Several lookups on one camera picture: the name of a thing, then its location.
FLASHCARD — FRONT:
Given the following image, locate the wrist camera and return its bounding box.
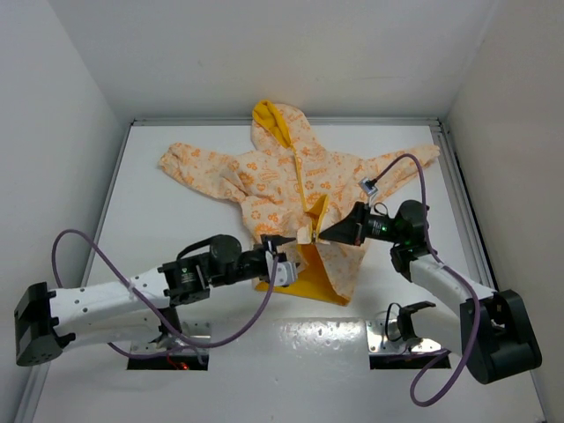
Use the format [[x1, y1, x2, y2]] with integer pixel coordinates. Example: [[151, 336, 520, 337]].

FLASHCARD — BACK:
[[274, 261, 299, 287], [359, 178, 378, 197]]

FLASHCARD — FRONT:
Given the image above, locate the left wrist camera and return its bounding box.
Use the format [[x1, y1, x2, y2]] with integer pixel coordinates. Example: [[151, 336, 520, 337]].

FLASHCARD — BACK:
[[274, 261, 299, 287]]

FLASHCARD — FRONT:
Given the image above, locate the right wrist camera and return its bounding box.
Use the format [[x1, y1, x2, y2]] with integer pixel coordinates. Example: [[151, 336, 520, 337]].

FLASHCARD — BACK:
[[359, 178, 378, 197]]

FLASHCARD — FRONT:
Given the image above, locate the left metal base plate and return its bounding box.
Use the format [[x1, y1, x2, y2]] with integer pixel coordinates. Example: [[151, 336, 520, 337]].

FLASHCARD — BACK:
[[130, 321, 212, 356]]

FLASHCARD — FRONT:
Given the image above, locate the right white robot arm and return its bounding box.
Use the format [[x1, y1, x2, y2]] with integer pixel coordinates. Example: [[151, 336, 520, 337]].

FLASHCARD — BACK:
[[319, 200, 542, 384]]

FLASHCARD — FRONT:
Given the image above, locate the aluminium table frame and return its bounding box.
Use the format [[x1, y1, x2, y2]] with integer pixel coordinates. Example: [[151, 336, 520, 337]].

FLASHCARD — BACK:
[[15, 118, 545, 422]]

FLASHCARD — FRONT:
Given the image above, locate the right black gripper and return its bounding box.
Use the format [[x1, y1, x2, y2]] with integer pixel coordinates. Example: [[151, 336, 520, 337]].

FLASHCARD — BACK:
[[318, 202, 404, 247]]

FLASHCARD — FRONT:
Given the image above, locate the metal base plate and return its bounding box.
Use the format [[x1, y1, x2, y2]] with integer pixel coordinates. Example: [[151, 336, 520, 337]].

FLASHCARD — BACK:
[[130, 321, 212, 356], [365, 318, 442, 357]]

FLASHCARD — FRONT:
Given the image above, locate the orange patterned hooded jacket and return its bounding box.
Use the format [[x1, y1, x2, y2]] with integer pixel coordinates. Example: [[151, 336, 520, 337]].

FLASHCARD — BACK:
[[159, 100, 440, 306]]

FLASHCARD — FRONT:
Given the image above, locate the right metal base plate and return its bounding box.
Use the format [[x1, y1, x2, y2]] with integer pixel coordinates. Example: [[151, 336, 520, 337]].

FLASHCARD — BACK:
[[365, 318, 442, 357]]

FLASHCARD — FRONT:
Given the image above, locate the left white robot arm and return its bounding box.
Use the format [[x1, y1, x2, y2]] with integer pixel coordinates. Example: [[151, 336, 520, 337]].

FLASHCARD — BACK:
[[13, 234, 300, 367]]

